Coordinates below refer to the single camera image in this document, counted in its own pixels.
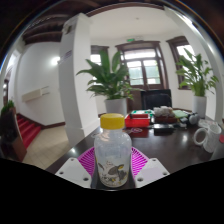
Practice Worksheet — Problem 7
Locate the red carpeted staircase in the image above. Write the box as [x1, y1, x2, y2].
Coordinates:
[15, 113, 43, 149]

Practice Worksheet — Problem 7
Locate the dark wooden glazed double door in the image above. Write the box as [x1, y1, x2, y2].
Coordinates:
[115, 40, 171, 91]

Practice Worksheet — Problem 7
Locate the green white package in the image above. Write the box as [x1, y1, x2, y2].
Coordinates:
[130, 109, 154, 118]

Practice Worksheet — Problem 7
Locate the white mug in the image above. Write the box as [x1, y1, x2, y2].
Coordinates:
[193, 119, 223, 154]

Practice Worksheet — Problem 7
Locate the dark red box of white items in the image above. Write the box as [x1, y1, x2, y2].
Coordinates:
[153, 105, 178, 124]

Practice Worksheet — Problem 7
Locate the silver-headed microphone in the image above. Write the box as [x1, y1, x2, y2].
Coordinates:
[188, 113, 201, 126]

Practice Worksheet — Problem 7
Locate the pillar-mounted emergency light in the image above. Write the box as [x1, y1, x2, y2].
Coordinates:
[63, 23, 74, 36]

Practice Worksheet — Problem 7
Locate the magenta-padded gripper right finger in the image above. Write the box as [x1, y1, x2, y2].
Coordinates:
[128, 146, 171, 190]

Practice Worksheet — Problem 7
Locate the small black box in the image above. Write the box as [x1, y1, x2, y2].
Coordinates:
[153, 123, 175, 135]

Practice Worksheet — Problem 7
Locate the black office chair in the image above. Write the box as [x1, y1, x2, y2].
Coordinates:
[140, 88, 173, 110]

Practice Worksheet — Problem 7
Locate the printed paper leaflet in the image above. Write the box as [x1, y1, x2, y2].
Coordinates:
[128, 127, 145, 135]

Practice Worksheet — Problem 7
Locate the white pillar sign plate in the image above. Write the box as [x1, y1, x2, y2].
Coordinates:
[59, 49, 74, 63]

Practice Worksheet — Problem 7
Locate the dark wooden cabinet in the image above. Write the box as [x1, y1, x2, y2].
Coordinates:
[0, 109, 28, 163]

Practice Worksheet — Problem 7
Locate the small green stairside plant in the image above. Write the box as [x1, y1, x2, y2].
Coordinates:
[0, 99, 16, 116]

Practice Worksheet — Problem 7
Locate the white wall radiator cover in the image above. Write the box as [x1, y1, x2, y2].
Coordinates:
[21, 85, 51, 103]

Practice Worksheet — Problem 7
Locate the yellow-capped clear drink bottle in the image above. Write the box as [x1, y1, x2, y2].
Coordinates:
[93, 113, 133, 188]

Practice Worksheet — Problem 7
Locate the green notebook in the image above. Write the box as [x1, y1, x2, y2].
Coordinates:
[173, 110, 189, 119]

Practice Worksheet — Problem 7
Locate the green plant in white pot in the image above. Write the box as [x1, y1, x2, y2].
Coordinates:
[175, 48, 220, 119]
[76, 49, 139, 117]

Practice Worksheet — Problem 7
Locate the glowing wall lamp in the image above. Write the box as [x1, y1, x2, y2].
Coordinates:
[50, 55, 62, 66]

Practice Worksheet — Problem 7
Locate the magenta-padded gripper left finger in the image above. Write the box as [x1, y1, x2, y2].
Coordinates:
[54, 146, 101, 190]

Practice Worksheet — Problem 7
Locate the red plastic box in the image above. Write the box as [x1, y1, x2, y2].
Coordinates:
[124, 113, 152, 129]

